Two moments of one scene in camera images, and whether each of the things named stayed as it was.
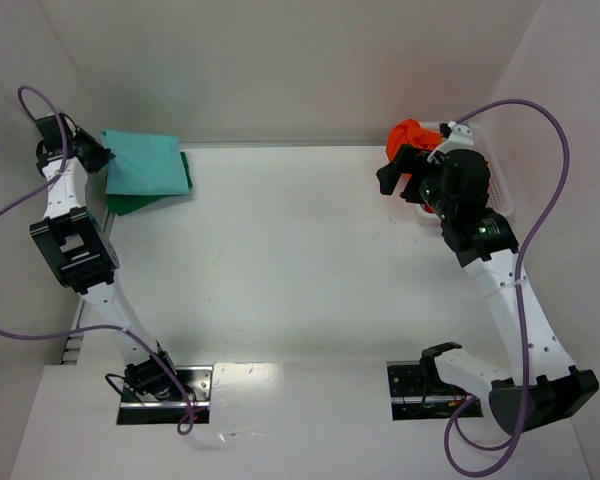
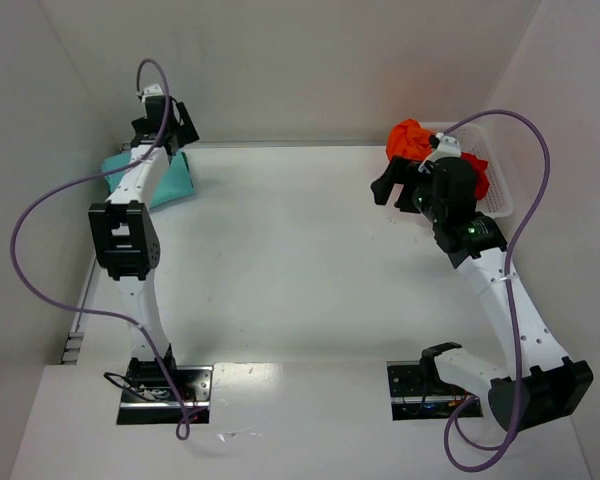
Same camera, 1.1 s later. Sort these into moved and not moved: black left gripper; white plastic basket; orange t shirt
Moved: black left gripper
Not moved: orange t shirt; white plastic basket
